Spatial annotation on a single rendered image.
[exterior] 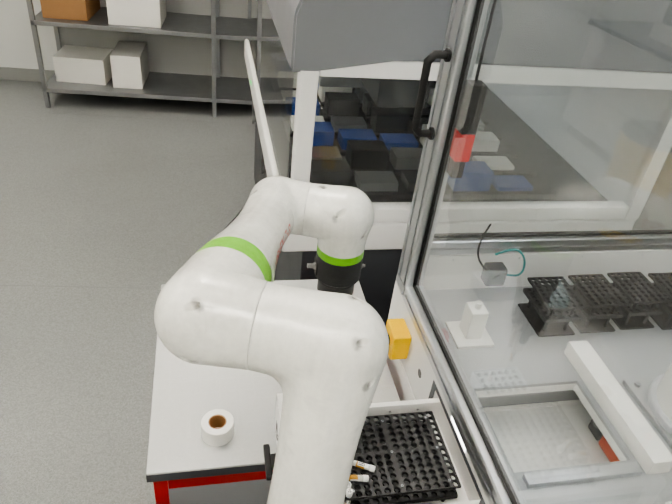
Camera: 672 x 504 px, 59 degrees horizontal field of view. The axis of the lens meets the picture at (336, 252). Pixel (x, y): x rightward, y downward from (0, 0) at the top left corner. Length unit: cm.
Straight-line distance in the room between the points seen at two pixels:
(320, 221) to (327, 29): 61
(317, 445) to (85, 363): 200
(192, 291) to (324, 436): 23
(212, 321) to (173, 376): 83
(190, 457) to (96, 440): 107
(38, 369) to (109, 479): 63
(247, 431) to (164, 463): 19
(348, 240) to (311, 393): 45
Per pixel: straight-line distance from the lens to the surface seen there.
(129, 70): 481
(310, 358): 68
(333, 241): 110
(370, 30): 157
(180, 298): 70
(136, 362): 263
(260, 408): 144
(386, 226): 184
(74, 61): 493
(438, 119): 126
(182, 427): 141
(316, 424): 72
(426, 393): 137
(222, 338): 69
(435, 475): 121
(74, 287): 306
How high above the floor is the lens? 186
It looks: 35 degrees down
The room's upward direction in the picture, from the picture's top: 7 degrees clockwise
